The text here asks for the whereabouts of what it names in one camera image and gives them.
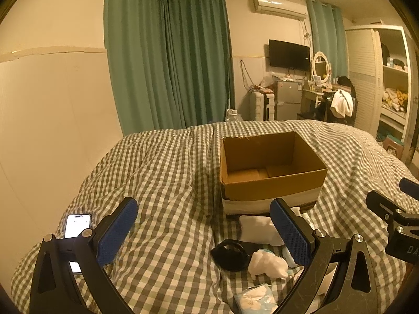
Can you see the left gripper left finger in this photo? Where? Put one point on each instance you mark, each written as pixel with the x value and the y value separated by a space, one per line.
pixel 54 289

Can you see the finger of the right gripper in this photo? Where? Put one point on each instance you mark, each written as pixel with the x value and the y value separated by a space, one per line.
pixel 402 227
pixel 410 188

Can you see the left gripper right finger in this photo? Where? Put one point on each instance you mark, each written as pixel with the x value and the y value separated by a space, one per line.
pixel 353 287

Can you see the white bunny plush toy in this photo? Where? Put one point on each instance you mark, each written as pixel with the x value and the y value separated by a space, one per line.
pixel 265 262

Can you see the black glossy case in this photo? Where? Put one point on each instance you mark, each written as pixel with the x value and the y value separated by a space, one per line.
pixel 230 255

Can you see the white smartphone lit screen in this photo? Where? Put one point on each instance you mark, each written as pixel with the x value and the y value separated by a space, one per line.
pixel 76 223

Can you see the grey white checkered duvet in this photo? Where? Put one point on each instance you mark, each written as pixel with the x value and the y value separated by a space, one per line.
pixel 165 266

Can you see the tissue pack floral print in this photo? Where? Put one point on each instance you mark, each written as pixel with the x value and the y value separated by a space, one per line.
pixel 258 300

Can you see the chair with white garment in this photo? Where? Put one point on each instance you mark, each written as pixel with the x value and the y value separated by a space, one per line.
pixel 339 105

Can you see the white folded sock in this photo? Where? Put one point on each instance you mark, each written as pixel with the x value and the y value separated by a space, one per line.
pixel 259 230

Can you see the white louvered wardrobe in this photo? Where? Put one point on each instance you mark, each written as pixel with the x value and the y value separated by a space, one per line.
pixel 383 68

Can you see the wooden vanity desk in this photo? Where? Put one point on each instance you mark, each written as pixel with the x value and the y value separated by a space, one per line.
pixel 309 103

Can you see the white oval vanity mirror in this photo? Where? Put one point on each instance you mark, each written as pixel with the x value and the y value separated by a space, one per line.
pixel 321 68

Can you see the small grey refrigerator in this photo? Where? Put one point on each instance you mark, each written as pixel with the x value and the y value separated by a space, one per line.
pixel 288 96

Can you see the brown cardboard box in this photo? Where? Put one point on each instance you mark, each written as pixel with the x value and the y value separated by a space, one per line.
pixel 254 170

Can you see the white suitcase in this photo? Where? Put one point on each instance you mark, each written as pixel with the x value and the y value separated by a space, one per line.
pixel 262 106

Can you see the green curtain right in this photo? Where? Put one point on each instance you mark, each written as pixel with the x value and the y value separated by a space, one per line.
pixel 328 35

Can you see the green curtain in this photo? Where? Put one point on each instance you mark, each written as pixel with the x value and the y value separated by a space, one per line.
pixel 169 62
pixel 328 35

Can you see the green curtain left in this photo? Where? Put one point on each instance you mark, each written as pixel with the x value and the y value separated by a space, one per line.
pixel 169 62

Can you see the black wall television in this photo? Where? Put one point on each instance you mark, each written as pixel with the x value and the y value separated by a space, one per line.
pixel 289 55

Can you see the white wall air conditioner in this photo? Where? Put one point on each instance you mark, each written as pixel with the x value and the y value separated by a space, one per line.
pixel 282 8

